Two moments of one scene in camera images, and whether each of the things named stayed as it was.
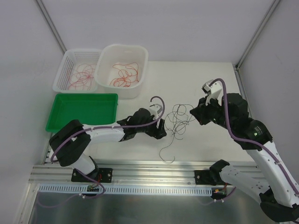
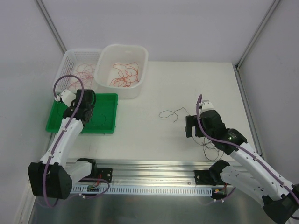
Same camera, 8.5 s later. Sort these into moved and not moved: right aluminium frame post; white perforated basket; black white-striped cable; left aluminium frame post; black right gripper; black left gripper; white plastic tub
Moved: black left gripper; black white-striped cable; black right gripper
Not moved: white plastic tub; left aluminium frame post; right aluminium frame post; white perforated basket
